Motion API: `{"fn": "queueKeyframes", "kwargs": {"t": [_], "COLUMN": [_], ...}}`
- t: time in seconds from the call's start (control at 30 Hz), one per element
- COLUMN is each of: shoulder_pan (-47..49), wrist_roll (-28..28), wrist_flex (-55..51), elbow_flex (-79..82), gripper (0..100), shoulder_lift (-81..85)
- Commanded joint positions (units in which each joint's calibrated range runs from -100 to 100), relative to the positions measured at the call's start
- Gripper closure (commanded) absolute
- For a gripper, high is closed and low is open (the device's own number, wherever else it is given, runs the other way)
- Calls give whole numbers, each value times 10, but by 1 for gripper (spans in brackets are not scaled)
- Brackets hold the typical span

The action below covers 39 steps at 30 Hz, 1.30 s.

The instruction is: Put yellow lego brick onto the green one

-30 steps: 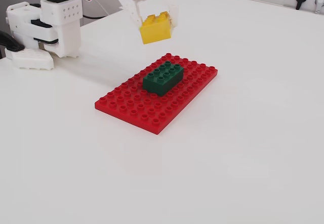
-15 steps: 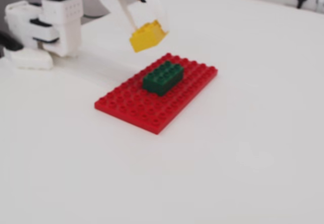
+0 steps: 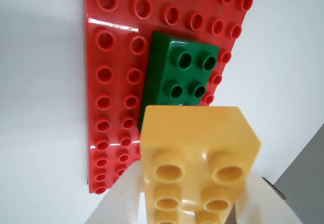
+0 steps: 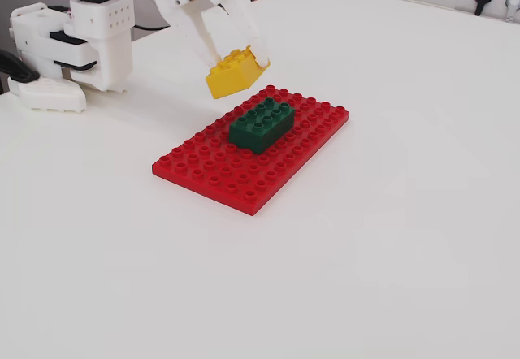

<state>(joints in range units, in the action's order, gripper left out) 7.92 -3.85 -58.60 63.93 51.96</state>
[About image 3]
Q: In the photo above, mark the red lego baseplate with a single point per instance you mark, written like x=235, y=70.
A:
x=121, y=64

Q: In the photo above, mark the green lego brick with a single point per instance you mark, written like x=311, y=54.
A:
x=154, y=82

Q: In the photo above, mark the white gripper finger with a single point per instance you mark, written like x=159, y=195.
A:
x=260, y=208
x=121, y=201

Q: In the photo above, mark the brown cardboard box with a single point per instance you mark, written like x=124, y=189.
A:
x=281, y=194

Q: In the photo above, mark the yellow lego brick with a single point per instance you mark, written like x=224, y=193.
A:
x=192, y=132

